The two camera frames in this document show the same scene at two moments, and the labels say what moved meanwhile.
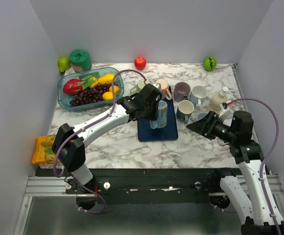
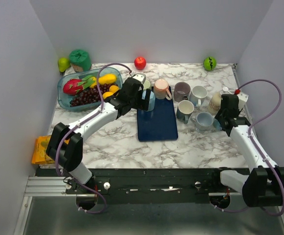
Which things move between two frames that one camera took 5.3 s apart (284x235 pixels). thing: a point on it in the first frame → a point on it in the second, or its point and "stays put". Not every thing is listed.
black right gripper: x=202 y=127 → x=218 y=114
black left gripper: x=153 y=116 → x=142 y=104
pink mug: x=165 y=91 stays put
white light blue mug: x=198 y=93 stays put
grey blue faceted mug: x=185 y=108 stays put
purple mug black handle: x=182 y=90 stays put
